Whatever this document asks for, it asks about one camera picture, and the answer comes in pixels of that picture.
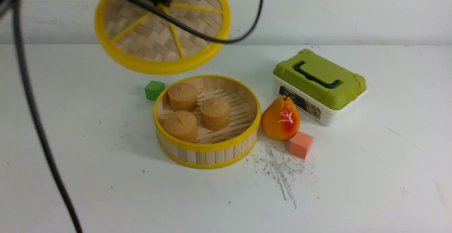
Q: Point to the woven steamer lid yellow rim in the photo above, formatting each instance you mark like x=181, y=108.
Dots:
x=145, y=43

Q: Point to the brown toy bun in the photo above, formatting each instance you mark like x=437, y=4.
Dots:
x=183, y=96
x=215, y=113
x=182, y=125

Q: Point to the orange foam cube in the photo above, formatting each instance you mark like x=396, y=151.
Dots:
x=300, y=145

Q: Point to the bamboo steamer basket yellow rim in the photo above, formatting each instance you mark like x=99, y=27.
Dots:
x=212, y=149

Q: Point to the green foam cube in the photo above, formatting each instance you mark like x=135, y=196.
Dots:
x=153, y=89

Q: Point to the brown toy bun right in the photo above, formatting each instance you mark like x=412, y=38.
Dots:
x=215, y=113

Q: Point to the white box with green lid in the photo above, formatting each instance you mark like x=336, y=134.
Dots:
x=322, y=89

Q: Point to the orange yellow toy pear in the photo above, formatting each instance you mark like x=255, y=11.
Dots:
x=281, y=120

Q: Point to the brown toy bun back left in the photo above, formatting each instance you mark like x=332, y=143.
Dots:
x=183, y=96

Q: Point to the brown toy bun front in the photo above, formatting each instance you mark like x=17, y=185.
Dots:
x=182, y=125

